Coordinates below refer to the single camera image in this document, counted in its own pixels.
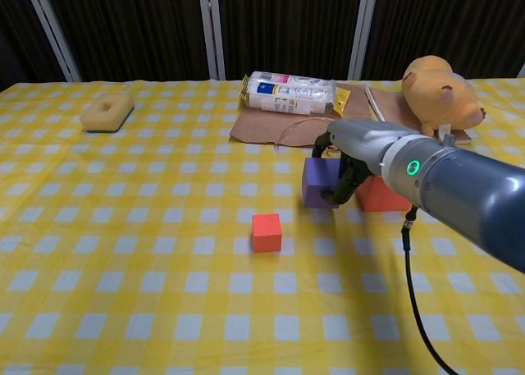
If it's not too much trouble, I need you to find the brown paper bag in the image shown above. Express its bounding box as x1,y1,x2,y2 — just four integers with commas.
228,82,377,149

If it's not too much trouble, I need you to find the orange plush toy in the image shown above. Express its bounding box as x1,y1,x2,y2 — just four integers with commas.
400,54,488,140

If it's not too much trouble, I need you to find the small red cube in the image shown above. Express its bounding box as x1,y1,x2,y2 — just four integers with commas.
251,213,284,254

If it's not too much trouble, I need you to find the black pleated curtain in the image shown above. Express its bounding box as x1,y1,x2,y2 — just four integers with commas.
0,0,525,92

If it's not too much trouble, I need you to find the plastic snack package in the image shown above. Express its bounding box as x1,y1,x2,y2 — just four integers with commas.
240,70,353,119

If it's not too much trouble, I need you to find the brown notebook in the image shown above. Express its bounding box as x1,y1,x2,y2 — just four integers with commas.
364,85,472,146

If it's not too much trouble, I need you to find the yellow checkered tablecloth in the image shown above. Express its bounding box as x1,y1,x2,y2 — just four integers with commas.
0,78,525,375

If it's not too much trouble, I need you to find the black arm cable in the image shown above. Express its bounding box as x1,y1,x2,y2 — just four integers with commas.
400,205,460,375

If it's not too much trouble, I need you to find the purple foam cube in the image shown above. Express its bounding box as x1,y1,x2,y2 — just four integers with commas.
302,156,348,209

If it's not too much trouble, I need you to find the yellow sponge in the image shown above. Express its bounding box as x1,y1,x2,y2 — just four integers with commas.
79,94,135,135

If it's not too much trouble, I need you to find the large red cube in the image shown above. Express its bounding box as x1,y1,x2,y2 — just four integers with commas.
355,173,413,213

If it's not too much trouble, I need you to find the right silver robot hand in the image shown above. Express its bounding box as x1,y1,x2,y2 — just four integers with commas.
313,119,422,210

